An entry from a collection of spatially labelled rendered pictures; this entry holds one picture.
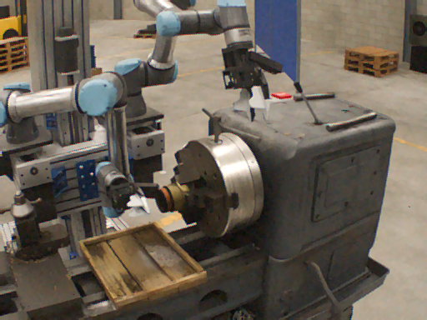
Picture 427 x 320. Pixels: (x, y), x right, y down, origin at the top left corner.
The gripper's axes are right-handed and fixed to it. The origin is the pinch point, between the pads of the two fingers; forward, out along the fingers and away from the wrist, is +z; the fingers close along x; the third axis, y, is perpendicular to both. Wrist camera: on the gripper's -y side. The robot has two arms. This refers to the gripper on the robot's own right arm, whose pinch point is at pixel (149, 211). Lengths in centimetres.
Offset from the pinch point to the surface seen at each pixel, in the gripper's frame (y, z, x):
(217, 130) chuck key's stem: -23.2, -0.3, 20.2
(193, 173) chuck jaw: -17.8, -5.0, 5.8
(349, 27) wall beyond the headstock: -904, -710, -46
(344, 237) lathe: -68, 17, -25
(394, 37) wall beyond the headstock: -930, -562, -51
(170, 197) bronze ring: -7.2, -0.3, 2.4
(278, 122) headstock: -48, -1, 18
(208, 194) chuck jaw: -16.1, 6.2, 4.1
